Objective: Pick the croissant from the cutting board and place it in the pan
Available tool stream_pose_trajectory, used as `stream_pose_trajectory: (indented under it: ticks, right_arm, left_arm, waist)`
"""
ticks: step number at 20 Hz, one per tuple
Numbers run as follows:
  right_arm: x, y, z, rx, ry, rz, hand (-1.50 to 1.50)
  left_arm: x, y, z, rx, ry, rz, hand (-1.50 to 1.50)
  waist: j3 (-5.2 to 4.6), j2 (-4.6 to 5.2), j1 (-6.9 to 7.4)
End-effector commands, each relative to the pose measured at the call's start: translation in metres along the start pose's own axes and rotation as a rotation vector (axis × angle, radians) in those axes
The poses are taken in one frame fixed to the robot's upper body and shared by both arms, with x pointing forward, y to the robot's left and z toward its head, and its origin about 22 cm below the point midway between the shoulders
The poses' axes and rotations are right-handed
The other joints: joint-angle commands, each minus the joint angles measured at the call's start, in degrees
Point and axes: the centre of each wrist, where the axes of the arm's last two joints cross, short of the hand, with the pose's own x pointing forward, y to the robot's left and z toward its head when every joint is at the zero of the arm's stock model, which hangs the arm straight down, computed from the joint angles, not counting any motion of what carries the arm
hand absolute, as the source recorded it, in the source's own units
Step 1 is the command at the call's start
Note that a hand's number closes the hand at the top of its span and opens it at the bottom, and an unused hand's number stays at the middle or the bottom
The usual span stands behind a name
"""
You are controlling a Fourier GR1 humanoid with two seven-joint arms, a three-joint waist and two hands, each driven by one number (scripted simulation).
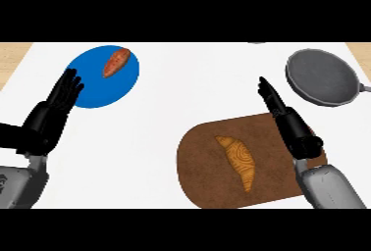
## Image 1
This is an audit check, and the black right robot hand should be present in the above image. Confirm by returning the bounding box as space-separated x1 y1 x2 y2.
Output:
258 75 326 161

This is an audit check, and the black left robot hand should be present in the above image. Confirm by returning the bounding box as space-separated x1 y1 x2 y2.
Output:
0 68 86 157

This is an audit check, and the golden croissant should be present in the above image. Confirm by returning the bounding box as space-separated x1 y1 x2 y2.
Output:
213 134 258 194

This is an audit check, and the grey frying pan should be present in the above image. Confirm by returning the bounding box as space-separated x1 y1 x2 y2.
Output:
284 48 371 108

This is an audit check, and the brown wooden cutting board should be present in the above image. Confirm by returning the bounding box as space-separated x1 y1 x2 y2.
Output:
176 112 330 210

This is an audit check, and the blue oval plate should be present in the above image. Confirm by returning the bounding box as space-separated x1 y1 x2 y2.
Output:
66 44 141 110

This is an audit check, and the orange sweet potato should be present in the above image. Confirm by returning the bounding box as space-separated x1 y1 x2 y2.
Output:
103 47 134 79

